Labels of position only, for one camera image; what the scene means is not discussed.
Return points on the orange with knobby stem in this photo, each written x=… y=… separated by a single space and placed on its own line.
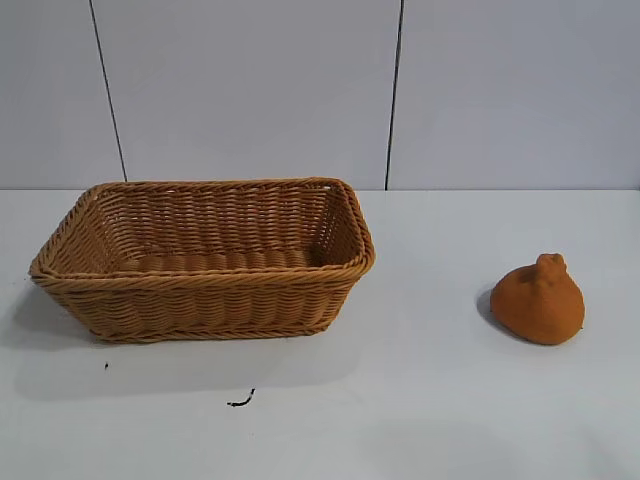
x=535 y=310

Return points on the brown wicker rectangular basket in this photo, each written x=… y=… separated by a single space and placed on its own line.
x=210 y=295

